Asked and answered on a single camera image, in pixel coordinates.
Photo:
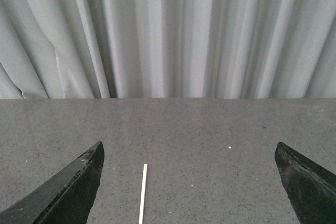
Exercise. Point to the white chopstick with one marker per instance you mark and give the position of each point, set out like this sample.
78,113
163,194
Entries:
143,189

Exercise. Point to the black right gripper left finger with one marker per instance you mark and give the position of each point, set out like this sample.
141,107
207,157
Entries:
67,197

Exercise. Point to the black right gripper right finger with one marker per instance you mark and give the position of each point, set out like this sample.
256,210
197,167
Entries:
309,186

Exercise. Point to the grey-white curtain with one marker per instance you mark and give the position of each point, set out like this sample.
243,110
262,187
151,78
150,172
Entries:
227,49

